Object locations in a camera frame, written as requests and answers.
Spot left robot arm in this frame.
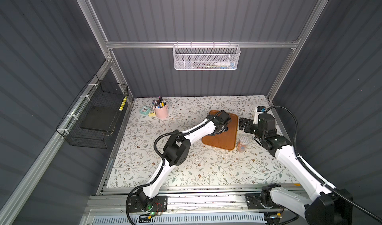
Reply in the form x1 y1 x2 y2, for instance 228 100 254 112
135 110 231 212

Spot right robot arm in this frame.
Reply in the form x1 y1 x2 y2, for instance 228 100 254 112
239 113 353 225

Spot white mesh wall basket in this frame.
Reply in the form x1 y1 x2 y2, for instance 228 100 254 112
172 42 241 71

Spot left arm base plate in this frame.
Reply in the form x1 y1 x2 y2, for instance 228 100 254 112
126 195 168 213

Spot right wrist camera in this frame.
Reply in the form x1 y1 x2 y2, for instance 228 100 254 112
253 106 266 124

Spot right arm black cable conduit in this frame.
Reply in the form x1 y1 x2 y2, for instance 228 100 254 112
265 105 382 224

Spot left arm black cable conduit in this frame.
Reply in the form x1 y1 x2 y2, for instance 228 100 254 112
125 110 227 225

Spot black wire wall basket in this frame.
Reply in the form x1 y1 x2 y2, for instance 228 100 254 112
56 76 129 149

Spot pens in pink cup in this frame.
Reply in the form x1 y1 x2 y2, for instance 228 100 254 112
152 97 167 109

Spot pink pen cup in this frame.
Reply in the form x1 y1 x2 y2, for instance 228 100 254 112
154 105 169 120

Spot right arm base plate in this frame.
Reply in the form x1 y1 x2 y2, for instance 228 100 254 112
245 193 284 210

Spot white marker in basket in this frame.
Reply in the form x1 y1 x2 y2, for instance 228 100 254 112
214 61 235 68

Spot small green alarm clock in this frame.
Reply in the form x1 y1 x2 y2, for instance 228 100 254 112
139 106 151 116

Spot brown wooden tray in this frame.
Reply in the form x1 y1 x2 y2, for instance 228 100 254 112
202 113 239 150

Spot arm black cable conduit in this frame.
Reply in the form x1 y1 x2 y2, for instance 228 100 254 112
265 105 382 224
125 110 227 225

